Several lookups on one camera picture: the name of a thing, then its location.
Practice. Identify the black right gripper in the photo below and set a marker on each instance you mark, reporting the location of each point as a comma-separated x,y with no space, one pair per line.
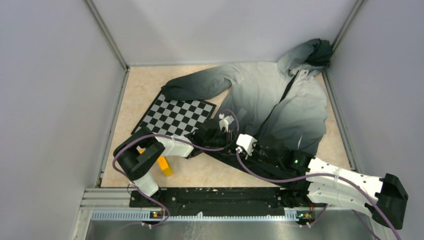
253,157

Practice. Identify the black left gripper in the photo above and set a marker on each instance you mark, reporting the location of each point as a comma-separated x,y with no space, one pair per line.
229,137

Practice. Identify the grey gradient hooded jacket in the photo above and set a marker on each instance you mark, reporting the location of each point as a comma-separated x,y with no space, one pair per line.
281,99

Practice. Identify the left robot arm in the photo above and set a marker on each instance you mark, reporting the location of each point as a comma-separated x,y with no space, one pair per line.
138,153

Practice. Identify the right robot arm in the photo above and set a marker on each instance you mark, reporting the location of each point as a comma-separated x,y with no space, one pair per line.
384,199

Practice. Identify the black white checkerboard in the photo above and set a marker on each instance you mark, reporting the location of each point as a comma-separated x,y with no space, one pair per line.
174,117

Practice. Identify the yellow block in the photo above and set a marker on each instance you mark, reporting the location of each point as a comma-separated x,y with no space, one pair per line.
164,166

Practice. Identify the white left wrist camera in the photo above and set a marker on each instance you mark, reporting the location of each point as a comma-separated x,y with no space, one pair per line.
225,121

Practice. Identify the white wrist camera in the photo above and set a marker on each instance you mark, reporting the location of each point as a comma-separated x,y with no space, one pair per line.
245,144
225,121

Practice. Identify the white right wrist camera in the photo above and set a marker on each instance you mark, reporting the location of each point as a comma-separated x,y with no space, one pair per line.
245,144

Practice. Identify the grey cable duct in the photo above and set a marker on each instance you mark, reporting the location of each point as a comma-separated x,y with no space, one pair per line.
147,216

